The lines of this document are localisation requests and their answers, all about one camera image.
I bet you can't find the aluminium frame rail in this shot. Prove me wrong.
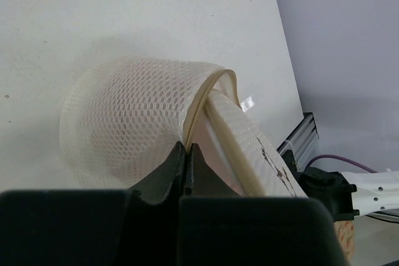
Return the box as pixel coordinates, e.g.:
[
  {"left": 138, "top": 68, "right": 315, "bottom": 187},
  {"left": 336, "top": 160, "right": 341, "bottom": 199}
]
[{"left": 277, "top": 113, "right": 398, "bottom": 224}]

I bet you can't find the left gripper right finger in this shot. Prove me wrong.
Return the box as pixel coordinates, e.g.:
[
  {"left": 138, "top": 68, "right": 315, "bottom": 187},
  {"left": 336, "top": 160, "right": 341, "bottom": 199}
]
[{"left": 179, "top": 143, "right": 352, "bottom": 266}]

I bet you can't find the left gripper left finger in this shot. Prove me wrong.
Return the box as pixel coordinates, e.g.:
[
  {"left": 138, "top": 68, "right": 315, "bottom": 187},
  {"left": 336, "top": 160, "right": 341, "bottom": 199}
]
[{"left": 1, "top": 143, "right": 186, "bottom": 265}]

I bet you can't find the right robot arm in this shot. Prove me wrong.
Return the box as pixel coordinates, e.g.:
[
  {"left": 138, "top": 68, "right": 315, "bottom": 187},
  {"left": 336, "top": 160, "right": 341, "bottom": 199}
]
[{"left": 298, "top": 167, "right": 398, "bottom": 221}]

